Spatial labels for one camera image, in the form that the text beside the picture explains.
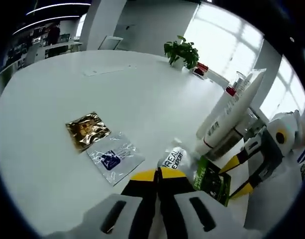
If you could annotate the clear silver sachet packet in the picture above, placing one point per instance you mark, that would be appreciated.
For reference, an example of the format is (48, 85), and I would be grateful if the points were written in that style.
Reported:
(117, 161)

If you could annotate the gold foil skincare sachet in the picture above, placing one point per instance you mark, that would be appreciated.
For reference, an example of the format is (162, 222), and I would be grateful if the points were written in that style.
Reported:
(87, 132)

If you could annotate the white skincare bottle red collar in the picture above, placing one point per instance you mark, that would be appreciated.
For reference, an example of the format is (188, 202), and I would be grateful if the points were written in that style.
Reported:
(212, 117)

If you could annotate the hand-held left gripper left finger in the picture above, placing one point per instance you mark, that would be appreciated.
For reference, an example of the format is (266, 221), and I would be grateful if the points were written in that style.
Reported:
(127, 214)

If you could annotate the white skincare tube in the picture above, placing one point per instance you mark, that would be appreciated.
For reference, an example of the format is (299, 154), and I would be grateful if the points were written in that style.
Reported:
(232, 117)

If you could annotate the large silver green skincare sachet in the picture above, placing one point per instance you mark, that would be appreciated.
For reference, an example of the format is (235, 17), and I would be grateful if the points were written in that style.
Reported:
(209, 179)

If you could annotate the white office chair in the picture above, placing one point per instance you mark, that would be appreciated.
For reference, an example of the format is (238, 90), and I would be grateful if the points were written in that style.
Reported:
(110, 42)

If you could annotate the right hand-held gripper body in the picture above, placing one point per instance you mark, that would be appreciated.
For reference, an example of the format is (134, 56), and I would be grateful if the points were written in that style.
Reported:
(294, 129)

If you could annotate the potted green plant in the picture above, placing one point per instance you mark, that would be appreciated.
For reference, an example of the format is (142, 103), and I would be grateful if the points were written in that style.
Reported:
(182, 52)

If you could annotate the red box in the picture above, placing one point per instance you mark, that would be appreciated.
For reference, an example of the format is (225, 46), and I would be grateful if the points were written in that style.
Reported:
(200, 68)

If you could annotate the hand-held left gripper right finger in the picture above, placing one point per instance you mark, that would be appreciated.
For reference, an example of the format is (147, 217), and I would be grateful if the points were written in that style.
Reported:
(187, 214)

